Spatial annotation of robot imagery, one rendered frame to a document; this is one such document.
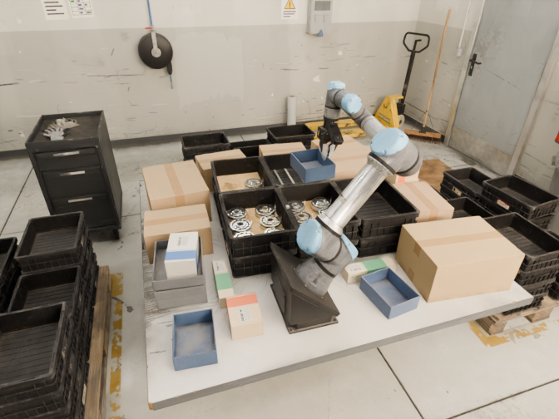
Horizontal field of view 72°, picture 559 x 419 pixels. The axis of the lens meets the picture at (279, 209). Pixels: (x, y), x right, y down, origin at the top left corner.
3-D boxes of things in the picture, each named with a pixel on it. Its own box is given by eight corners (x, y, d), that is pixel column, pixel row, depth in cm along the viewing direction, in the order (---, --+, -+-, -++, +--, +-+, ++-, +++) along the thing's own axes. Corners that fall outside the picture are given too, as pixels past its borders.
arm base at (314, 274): (328, 300, 153) (346, 283, 151) (304, 288, 144) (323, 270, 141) (314, 274, 164) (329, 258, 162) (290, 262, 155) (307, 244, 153)
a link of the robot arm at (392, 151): (327, 268, 143) (427, 152, 135) (302, 255, 133) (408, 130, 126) (311, 250, 152) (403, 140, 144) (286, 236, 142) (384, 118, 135)
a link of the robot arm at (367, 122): (438, 171, 142) (374, 111, 177) (426, 156, 135) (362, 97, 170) (413, 193, 145) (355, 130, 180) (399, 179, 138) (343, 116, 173)
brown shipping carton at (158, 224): (207, 229, 207) (205, 203, 198) (213, 253, 189) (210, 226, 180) (149, 238, 199) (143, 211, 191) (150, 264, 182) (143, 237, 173)
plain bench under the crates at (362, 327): (486, 393, 204) (534, 297, 166) (175, 502, 161) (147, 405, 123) (348, 228, 332) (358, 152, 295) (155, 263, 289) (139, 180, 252)
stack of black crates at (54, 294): (90, 362, 200) (71, 317, 182) (24, 378, 192) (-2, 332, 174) (95, 308, 232) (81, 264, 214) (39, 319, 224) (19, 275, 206)
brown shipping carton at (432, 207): (447, 234, 206) (454, 208, 197) (408, 238, 202) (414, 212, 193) (419, 204, 230) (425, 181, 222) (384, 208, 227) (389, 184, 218)
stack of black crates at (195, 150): (226, 174, 382) (224, 131, 358) (233, 189, 358) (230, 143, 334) (185, 179, 372) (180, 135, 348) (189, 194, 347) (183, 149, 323)
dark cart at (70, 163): (124, 242, 311) (98, 136, 264) (63, 252, 299) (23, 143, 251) (125, 204, 359) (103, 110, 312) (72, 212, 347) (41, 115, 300)
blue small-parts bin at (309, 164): (334, 177, 180) (336, 164, 176) (304, 183, 176) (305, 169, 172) (318, 160, 196) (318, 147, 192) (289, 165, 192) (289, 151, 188)
